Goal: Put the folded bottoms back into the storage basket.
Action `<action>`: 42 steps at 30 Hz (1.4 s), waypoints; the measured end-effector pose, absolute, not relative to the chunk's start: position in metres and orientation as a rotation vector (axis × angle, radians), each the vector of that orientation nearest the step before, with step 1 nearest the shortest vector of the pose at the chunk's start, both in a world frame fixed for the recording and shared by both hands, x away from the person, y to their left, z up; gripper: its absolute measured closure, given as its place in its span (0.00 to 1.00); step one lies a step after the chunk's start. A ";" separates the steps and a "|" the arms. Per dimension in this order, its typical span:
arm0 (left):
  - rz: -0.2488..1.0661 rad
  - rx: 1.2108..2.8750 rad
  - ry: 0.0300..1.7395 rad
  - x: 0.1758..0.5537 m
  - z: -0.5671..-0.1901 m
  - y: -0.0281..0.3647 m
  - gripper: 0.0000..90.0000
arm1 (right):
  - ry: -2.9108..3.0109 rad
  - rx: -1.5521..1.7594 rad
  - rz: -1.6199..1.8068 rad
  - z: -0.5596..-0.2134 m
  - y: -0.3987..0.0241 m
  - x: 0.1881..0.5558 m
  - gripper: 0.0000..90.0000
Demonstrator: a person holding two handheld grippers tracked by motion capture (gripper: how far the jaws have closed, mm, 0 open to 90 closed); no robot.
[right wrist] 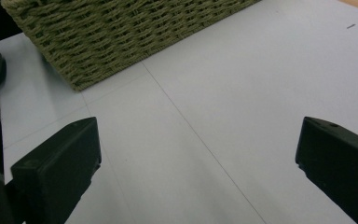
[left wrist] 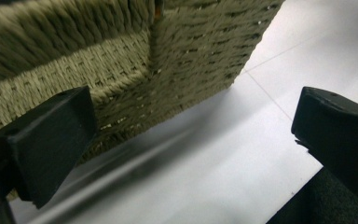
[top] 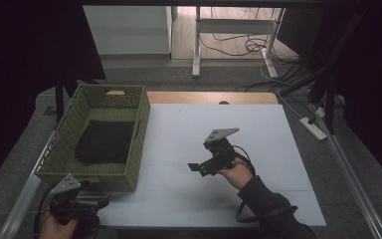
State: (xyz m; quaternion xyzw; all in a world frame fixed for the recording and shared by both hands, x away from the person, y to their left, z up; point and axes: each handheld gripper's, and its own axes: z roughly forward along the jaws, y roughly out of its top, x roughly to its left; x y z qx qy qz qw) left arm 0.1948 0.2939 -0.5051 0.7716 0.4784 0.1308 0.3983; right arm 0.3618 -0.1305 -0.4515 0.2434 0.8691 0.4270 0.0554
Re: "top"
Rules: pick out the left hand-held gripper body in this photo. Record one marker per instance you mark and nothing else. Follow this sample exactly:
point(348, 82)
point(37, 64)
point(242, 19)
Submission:
point(68, 202)

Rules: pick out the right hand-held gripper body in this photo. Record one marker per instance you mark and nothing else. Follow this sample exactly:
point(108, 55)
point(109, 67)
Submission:
point(222, 151)

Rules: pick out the green woven basket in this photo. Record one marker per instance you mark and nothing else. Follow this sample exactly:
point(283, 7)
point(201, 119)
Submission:
point(112, 179)

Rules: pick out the black blue-striped garment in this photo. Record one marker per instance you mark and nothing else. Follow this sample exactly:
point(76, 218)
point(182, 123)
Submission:
point(104, 141)

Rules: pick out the person's right hand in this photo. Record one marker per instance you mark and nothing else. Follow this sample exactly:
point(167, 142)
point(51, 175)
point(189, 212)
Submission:
point(237, 176)

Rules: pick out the person's left hand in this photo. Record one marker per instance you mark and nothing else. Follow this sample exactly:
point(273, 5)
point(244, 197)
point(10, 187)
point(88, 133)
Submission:
point(51, 229)

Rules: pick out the wooden table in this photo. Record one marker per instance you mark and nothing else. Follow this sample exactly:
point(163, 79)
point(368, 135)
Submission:
point(185, 98)

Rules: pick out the grey felt table cover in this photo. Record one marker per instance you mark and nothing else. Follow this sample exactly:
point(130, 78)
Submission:
point(311, 172)

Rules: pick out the white power strip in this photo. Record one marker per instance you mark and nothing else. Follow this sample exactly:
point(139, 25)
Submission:
point(312, 128)

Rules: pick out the black metal stand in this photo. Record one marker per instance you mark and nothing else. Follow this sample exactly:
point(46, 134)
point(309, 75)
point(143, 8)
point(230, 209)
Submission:
point(330, 106)
point(59, 99)

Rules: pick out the black curtain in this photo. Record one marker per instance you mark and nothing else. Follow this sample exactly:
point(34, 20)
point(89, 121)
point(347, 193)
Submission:
point(20, 66)
point(371, 83)

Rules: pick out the white cabinet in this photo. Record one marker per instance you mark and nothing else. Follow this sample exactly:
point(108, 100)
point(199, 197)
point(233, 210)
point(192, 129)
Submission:
point(129, 30)

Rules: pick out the aluminium rail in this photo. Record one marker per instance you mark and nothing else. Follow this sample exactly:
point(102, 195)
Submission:
point(20, 205)
point(354, 186)

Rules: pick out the white desk frame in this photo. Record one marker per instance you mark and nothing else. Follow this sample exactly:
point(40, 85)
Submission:
point(196, 49)

